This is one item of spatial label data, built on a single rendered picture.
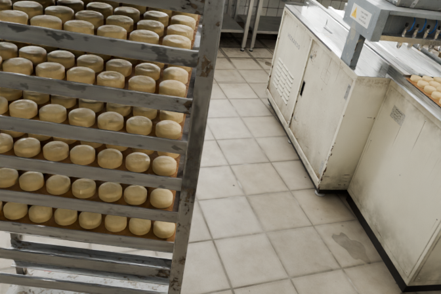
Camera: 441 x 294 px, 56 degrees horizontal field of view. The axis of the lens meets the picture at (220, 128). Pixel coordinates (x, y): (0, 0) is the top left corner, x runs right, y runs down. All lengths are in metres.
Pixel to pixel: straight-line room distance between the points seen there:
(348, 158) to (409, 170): 0.45
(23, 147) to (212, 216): 1.54
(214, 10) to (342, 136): 1.82
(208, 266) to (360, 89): 1.18
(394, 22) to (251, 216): 1.26
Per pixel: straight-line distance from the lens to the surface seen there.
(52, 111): 0.86
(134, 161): 0.87
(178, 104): 0.73
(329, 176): 2.53
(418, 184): 2.11
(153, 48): 0.70
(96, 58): 0.87
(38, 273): 1.87
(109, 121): 0.83
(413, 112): 2.14
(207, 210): 2.34
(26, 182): 0.98
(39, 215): 1.03
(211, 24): 0.64
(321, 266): 2.25
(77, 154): 0.89
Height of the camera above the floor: 1.58
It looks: 31 degrees down
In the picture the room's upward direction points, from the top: 10 degrees clockwise
